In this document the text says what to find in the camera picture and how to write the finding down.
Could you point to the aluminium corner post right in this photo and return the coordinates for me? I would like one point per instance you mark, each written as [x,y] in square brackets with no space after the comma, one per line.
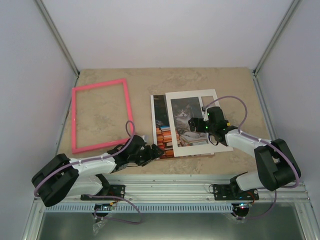
[294,5]

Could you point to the white mat board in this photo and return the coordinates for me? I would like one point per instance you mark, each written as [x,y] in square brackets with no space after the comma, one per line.
[187,141]

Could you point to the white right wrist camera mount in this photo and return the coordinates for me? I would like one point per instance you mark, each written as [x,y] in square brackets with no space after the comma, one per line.
[205,114]

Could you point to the aluminium corner post left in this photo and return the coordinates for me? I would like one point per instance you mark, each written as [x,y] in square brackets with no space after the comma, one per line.
[56,35]

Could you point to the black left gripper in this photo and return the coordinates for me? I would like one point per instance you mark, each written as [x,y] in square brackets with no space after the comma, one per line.
[149,157]

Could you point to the pink picture frame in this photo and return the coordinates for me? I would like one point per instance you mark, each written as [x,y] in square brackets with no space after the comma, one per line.
[75,90]

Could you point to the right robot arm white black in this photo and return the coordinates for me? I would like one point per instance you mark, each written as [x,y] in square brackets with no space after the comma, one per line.
[247,143]

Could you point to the aluminium corner post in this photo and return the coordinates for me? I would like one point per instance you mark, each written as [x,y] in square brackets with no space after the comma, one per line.
[294,5]
[56,35]

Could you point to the aluminium rail front beam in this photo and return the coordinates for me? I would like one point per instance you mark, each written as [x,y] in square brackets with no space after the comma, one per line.
[191,188]

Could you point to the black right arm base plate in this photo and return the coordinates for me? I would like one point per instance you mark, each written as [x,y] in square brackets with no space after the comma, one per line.
[226,192]

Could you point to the grey slotted cable duct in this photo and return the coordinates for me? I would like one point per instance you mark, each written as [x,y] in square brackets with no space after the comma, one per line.
[145,208]

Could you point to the metal sheet front panel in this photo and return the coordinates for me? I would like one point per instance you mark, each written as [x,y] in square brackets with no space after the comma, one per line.
[287,221]

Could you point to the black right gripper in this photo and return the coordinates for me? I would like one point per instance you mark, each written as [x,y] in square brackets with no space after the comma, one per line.
[194,121]

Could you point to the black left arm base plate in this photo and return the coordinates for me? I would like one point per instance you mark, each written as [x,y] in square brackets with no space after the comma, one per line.
[112,193]

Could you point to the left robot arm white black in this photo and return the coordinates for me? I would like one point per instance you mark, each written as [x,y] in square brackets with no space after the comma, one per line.
[65,177]

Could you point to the aluminium side rail right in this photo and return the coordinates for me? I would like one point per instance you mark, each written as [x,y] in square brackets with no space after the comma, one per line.
[265,112]

